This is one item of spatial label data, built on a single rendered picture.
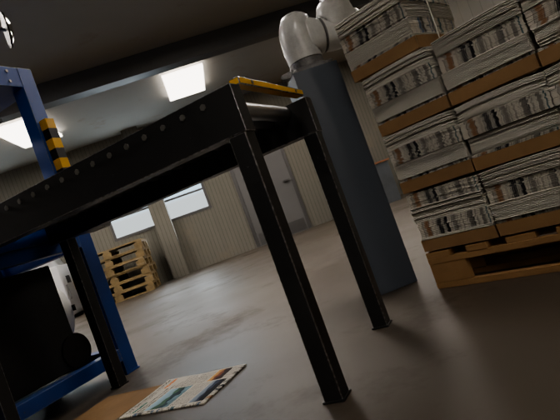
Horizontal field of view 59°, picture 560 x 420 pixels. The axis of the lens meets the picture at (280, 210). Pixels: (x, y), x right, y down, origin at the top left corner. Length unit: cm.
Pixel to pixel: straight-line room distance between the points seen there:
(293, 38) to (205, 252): 767
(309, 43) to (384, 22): 45
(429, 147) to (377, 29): 46
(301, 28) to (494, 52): 87
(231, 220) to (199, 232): 65
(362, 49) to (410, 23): 20
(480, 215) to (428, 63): 54
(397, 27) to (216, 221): 803
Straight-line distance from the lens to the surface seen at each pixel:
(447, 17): 214
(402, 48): 186
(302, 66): 222
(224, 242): 962
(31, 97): 272
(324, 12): 233
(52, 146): 261
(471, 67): 175
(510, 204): 176
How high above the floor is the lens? 47
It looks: level
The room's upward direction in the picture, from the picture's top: 20 degrees counter-clockwise
